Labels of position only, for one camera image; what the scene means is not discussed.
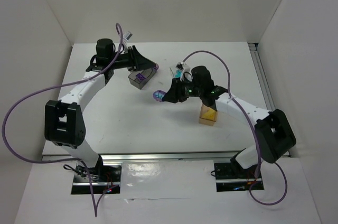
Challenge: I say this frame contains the purple arch lego brick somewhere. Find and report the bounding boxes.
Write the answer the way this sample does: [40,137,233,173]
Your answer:
[153,90,166,102]

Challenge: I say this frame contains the yellow lego brick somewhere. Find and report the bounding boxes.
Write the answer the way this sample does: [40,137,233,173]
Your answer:
[201,108,217,121]

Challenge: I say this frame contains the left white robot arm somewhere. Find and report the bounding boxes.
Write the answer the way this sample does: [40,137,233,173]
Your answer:
[44,39,158,179]

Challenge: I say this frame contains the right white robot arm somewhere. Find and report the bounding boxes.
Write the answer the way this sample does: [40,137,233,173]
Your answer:
[160,63,296,171]

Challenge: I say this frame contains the clear plastic container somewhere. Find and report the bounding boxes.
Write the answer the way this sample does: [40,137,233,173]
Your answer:
[170,62,192,81]

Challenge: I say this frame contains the smoky grey plastic container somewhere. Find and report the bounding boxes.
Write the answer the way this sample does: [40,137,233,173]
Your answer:
[128,67,158,89]

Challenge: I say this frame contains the amber plastic container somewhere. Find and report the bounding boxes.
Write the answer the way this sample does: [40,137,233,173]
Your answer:
[199,104,218,126]

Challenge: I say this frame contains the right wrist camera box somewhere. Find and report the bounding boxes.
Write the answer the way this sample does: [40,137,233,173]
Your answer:
[176,62,190,76]

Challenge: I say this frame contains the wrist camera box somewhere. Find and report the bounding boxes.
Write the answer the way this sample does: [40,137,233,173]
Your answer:
[123,31,133,42]
[176,62,190,76]

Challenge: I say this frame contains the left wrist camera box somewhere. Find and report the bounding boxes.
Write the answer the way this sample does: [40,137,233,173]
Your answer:
[123,31,133,42]

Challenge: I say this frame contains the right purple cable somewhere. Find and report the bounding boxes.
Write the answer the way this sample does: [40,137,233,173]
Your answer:
[180,50,288,206]

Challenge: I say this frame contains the aluminium front rail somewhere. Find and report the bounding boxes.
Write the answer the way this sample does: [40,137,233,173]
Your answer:
[42,150,249,163]

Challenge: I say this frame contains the aluminium side rail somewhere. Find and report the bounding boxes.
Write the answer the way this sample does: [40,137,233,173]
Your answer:
[248,43,275,110]

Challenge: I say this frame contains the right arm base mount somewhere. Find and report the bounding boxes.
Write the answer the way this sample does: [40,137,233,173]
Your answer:
[210,163,264,192]

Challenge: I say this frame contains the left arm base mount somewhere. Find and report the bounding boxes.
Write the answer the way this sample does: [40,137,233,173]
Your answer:
[63,164,121,195]

